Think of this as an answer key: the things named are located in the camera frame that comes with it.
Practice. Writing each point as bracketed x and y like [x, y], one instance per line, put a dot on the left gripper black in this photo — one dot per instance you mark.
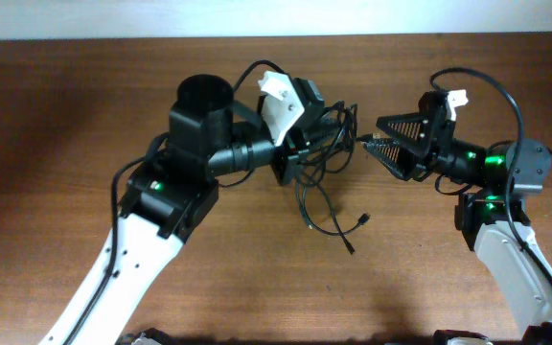
[297, 143]

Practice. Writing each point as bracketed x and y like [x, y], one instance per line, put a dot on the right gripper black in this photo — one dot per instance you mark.
[429, 142]

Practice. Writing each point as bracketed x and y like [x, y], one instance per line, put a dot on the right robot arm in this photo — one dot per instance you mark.
[494, 183]

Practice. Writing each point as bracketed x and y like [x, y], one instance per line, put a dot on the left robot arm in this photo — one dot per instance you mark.
[159, 199]

